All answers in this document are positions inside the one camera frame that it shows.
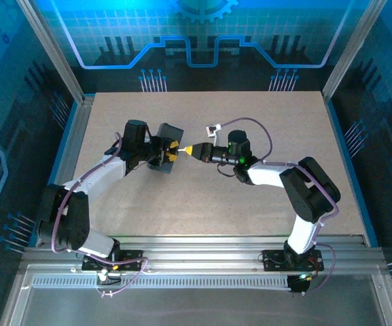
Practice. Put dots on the silver key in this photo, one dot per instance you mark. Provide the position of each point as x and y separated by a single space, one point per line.
181 149

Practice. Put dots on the teal metal box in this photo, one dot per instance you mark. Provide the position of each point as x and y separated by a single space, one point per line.
172 131

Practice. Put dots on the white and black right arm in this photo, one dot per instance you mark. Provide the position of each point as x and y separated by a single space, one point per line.
304 197

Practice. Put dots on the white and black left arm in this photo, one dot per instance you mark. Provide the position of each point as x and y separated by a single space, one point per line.
87 176

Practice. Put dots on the black controller with green light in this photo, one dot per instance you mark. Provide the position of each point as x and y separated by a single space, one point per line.
299 284

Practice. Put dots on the grey metal tray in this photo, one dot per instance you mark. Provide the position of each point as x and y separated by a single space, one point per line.
199 309

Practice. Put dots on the aluminium frame rail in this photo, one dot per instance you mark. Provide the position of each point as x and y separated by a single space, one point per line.
199 253

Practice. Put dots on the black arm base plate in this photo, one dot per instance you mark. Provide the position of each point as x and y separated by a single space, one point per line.
131 259
273 259

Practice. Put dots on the aluminium frame post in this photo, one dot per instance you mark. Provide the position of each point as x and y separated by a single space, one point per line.
51 51
353 51

